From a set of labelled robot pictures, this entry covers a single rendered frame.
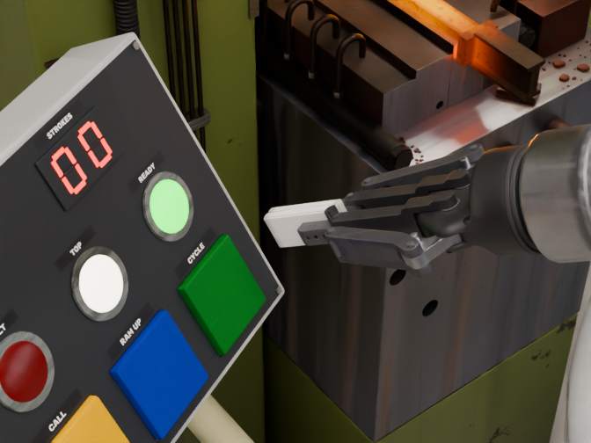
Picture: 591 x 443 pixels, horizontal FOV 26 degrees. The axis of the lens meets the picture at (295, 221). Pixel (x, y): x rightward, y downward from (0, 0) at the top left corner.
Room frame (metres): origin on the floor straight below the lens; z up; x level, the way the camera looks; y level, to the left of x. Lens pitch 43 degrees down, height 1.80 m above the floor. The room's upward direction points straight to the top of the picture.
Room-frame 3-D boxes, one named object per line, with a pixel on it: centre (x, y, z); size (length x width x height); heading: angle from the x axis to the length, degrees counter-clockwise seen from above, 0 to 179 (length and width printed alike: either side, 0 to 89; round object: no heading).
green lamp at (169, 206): (0.78, 0.10, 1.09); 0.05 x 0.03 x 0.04; 127
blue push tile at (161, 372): (0.67, 0.11, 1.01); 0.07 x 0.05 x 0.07; 152
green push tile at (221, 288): (0.76, 0.06, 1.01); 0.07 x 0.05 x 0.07; 152
